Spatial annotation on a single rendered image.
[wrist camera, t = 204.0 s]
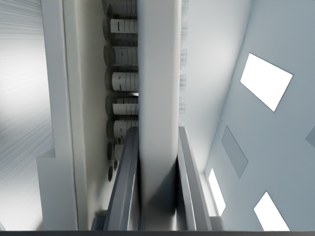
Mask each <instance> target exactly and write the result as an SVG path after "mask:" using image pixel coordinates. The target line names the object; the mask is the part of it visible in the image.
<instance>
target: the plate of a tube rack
mask: <svg viewBox="0 0 315 236"><path fill-rule="evenodd" d="M137 18H138V118H139V219H140V230H175V229H176V191H177V153H178V121H179V86H180V33H181V0H137Z"/></svg>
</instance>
